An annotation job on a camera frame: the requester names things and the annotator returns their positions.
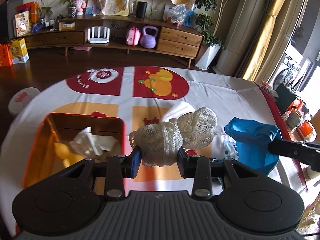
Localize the cream mesh cloth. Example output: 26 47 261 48
129 107 217 167

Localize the white cloth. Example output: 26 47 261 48
69 127 118 160

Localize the white face mask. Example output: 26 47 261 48
161 101 195 122

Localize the blue plastic bag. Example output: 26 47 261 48
224 117 282 176

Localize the blue cartoon face mask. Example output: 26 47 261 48
212 141 239 163

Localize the printed white tablecloth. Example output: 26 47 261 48
1 67 304 239

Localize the red metal tin box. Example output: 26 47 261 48
22 112 125 189

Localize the yellow curtain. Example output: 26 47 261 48
242 0 285 81

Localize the white air conditioner tower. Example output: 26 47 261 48
213 0 266 76

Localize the purple kettlebell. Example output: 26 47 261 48
140 25 158 49

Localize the white wifi router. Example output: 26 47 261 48
87 26 110 44

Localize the pink toy bag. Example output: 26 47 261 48
126 26 141 46

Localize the wooden tv cabinet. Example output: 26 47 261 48
22 16 203 66

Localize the clear plastic bag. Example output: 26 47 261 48
167 4 188 26

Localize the black cylindrical speaker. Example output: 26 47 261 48
135 1 148 18

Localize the yellow cardboard box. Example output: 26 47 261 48
9 38 29 64

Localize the orange gift box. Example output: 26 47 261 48
0 44 12 67

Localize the white planter green plant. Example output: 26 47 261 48
195 0 232 70

